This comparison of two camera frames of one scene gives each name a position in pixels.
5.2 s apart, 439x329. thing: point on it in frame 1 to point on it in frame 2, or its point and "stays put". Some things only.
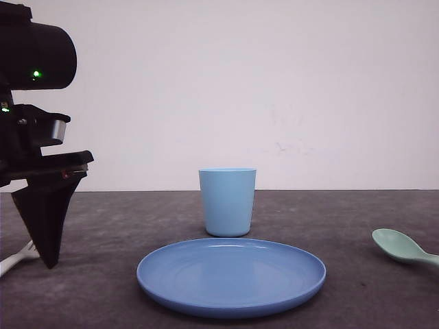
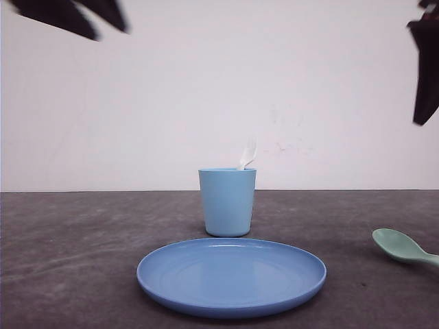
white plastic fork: (29, 251) to (250, 152)
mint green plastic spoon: (401, 245) stays put
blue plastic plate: (230, 277) stays put
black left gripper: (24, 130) to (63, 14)
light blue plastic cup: (228, 195) stays put
